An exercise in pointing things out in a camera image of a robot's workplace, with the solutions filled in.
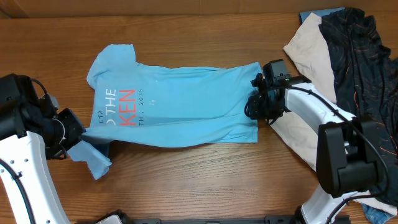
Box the blue denim garment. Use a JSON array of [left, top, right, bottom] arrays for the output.
[[361, 204, 394, 224]]

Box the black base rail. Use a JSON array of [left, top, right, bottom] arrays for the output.
[[99, 210, 351, 224]]

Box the dark blue folded cloth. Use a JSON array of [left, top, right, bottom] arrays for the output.
[[299, 7, 345, 23]]

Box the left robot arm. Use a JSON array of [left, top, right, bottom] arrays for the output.
[[1, 73, 111, 223]]

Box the dark patterned garment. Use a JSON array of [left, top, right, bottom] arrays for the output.
[[319, 8, 397, 206]]

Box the light blue printed t-shirt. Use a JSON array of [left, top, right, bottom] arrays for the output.
[[68, 44, 261, 179]]

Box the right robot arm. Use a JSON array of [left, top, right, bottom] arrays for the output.
[[244, 59, 389, 224]]

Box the beige garment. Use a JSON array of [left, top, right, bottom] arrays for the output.
[[284, 13, 397, 216]]

